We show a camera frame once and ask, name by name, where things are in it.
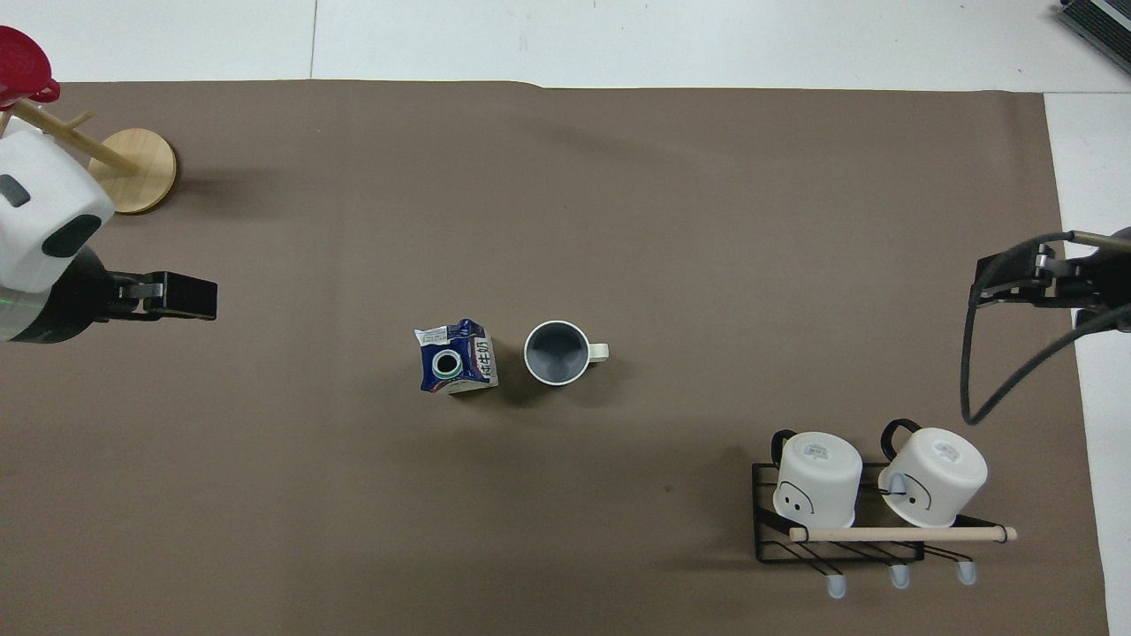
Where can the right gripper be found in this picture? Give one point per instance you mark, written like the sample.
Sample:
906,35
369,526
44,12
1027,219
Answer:
1100,281

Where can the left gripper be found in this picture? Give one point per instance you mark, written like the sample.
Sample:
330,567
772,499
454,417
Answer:
69,296

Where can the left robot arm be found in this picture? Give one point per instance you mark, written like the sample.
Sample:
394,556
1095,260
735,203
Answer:
44,199

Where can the red cup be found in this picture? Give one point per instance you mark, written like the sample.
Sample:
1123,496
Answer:
22,57

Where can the blue milk carton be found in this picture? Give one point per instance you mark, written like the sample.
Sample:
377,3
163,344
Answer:
459,358

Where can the wooden mug tree stand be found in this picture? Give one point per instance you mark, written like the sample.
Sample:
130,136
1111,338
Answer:
137,172

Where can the white mug with smiley face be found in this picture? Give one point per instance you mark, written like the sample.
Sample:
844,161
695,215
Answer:
937,477
817,477

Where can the grey mug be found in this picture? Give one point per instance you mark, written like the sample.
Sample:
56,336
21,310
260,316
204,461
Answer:
557,353

